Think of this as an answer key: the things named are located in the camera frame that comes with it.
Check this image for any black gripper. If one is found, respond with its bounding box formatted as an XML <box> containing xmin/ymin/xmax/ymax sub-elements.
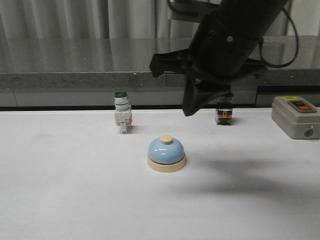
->
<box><xmin>149</xmin><ymin>12</ymin><xmax>267</xmax><ymax>117</ymax></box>

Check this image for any blue desk bell cream base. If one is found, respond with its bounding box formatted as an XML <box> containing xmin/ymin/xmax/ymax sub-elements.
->
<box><xmin>147</xmin><ymin>135</ymin><xmax>187</xmax><ymax>173</ymax></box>

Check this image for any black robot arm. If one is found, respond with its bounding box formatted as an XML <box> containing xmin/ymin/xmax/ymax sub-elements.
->
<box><xmin>149</xmin><ymin>0</ymin><xmax>286</xmax><ymax>116</ymax></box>

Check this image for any black selector switch orange block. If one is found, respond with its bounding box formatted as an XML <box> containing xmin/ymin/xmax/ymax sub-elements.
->
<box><xmin>215</xmin><ymin>92</ymin><xmax>234</xmax><ymax>125</ymax></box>

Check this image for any green push button switch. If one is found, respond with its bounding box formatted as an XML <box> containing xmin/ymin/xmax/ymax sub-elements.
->
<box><xmin>114</xmin><ymin>91</ymin><xmax>133</xmax><ymax>134</ymax></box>

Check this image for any grey start stop switch box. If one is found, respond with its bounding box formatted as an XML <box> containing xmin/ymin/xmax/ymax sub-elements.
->
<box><xmin>271</xmin><ymin>95</ymin><xmax>320</xmax><ymax>140</ymax></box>

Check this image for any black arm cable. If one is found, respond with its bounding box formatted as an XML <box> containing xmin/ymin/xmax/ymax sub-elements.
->
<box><xmin>258</xmin><ymin>7</ymin><xmax>300</xmax><ymax>68</ymax></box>

